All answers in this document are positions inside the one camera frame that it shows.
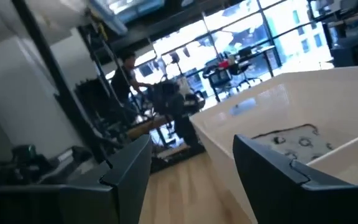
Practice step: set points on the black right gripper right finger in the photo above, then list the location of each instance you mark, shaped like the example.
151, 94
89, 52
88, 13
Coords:
291, 199

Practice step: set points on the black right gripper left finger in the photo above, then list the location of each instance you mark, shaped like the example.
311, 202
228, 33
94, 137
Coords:
73, 205

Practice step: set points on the white perforated plastic basket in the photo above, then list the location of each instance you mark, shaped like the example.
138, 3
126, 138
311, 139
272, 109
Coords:
291, 99

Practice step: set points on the person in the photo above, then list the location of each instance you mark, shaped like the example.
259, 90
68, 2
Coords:
121, 84

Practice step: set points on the black office chair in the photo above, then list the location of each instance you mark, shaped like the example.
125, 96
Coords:
221, 79

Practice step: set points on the black background robot station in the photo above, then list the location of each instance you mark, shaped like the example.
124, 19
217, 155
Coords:
169, 99

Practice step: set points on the black device green light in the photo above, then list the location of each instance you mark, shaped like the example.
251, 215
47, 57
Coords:
353, 53

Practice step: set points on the black metal frame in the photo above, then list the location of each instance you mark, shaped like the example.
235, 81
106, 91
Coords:
51, 71

